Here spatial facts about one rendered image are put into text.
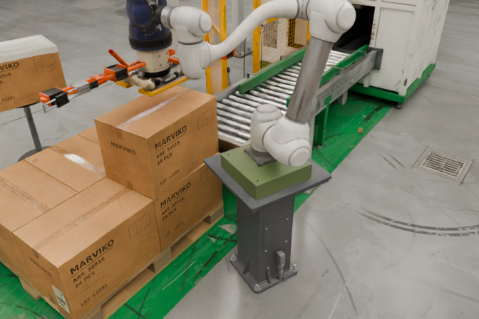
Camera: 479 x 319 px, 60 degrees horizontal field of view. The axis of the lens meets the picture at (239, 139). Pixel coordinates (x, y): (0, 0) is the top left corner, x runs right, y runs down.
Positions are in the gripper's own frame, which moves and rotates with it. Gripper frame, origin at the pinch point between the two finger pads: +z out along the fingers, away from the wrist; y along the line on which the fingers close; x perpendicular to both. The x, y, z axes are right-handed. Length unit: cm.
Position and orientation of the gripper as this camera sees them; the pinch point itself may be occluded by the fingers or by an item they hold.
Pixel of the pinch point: (133, 9)
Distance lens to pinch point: 193.0
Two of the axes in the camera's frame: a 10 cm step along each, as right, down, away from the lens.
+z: -8.0, -2.9, 5.2
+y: 0.1, 8.6, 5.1
